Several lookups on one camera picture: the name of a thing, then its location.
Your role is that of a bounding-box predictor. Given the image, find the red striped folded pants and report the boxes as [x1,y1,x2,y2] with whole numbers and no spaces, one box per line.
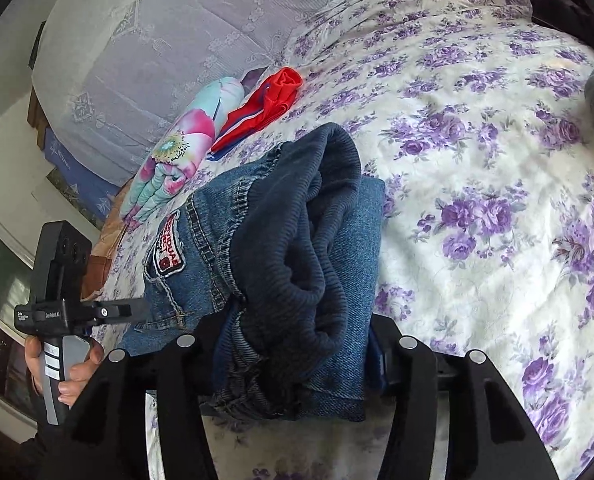
[209,66,305,156]

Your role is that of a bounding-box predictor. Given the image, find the dark cloth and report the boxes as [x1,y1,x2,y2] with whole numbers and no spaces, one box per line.
[529,0,594,56]

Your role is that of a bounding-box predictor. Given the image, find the purple floral bed sheet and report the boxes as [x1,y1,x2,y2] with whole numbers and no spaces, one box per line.
[97,0,594,480]

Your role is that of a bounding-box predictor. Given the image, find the purple cloth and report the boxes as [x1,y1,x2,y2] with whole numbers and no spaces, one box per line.
[239,67,268,93]

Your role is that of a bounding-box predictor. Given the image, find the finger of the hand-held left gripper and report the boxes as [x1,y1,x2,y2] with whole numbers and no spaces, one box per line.
[80,297,149,328]

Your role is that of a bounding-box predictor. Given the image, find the orange brown pillow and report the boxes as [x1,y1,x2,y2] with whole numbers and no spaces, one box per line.
[80,180,133,301]

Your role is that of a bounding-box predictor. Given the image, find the person's left hand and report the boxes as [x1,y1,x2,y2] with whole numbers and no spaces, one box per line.
[24,335,105,398]

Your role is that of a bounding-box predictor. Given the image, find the blue denim pants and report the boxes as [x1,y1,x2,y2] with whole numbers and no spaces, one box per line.
[120,122,388,423]

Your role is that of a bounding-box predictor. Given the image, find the folded floral quilt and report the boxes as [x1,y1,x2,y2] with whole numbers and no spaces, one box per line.
[120,77,245,226]

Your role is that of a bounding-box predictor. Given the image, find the blue patterned cloth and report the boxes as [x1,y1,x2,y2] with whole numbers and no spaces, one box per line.
[42,127,123,211]

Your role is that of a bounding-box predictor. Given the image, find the green wall picture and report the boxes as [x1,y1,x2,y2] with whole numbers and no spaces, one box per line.
[47,167,100,228]

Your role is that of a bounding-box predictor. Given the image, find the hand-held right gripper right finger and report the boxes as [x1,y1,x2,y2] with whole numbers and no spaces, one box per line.
[369,315,560,480]

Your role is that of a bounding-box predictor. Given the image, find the wooden headboard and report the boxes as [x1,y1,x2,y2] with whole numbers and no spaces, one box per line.
[27,20,48,136]

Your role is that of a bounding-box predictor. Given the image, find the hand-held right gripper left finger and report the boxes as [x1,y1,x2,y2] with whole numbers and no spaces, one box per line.
[60,310,228,480]

